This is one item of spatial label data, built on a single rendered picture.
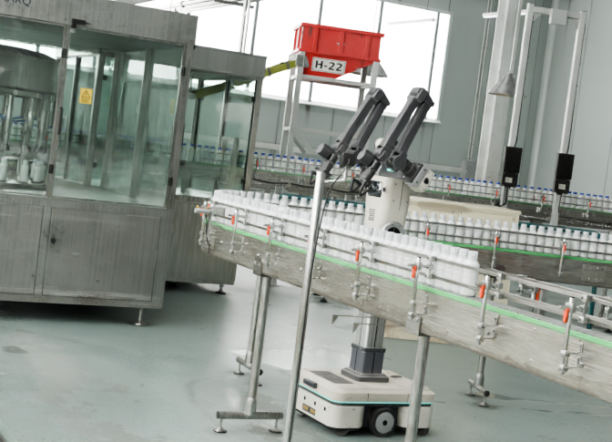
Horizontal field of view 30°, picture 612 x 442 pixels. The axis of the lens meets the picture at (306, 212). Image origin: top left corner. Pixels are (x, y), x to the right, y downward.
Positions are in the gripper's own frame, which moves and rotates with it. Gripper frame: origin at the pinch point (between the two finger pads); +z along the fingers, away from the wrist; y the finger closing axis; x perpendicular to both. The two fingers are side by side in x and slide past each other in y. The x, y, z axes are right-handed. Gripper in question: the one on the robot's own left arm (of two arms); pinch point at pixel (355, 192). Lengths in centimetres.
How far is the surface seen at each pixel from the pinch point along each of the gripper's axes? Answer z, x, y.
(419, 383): 70, -14, 149
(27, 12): -9, -128, -299
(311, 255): 54, -79, 137
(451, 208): -91, 241, -276
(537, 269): -46, 178, -62
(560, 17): -342, 317, -409
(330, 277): 50, -28, 72
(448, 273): 31, -37, 158
